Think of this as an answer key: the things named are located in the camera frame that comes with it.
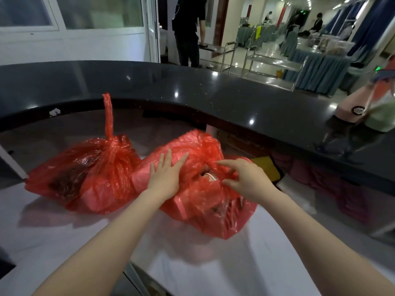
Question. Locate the person's left hand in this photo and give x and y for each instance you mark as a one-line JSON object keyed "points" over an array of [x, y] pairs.
{"points": [[163, 178]]}

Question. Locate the person's right hand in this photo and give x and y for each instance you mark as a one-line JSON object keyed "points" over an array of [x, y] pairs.
{"points": [[250, 181]]}

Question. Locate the person's left little finger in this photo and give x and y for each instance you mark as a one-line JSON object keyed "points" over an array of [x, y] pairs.
{"points": [[152, 169]]}

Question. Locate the person's left middle finger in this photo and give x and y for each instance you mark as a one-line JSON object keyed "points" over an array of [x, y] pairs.
{"points": [[169, 159]]}

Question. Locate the person's right thumb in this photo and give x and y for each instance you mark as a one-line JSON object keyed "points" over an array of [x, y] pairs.
{"points": [[230, 182]]}

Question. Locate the red plastic bag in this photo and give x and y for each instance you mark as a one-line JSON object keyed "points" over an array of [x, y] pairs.
{"points": [[200, 206], [89, 172]]}

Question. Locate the person's right forearm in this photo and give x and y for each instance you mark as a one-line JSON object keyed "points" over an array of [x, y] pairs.
{"points": [[311, 246]]}

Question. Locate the person's left forearm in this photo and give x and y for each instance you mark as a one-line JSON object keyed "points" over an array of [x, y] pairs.
{"points": [[117, 243]]}

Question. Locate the yellow flat item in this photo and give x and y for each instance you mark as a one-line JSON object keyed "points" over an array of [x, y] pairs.
{"points": [[265, 164]]}

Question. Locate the tied red plastic bag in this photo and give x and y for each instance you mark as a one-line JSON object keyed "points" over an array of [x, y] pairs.
{"points": [[89, 172]]}

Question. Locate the black curved counter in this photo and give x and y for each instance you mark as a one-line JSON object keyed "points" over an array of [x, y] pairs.
{"points": [[216, 98]]}

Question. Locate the white paper scrap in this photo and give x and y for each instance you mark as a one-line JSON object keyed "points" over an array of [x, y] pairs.
{"points": [[54, 112]]}

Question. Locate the large metal trolley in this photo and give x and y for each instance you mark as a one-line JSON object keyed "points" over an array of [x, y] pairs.
{"points": [[271, 66]]}

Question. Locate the small metal trolley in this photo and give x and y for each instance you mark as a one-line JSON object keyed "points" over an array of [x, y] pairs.
{"points": [[234, 53]]}

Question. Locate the white door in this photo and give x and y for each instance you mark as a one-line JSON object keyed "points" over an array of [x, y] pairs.
{"points": [[152, 27]]}

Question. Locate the blue-skirted table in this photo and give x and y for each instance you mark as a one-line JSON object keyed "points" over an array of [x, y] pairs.
{"points": [[317, 69]]}

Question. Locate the pink bag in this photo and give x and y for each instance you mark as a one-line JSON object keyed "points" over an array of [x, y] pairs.
{"points": [[351, 104]]}

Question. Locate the covered chair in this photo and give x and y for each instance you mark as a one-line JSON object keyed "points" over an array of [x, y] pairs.
{"points": [[289, 44]]}

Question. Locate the white framed window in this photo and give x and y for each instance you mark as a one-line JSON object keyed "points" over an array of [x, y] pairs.
{"points": [[71, 15]]}

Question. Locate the blue curtain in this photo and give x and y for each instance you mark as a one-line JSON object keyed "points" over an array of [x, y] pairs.
{"points": [[373, 21]]}

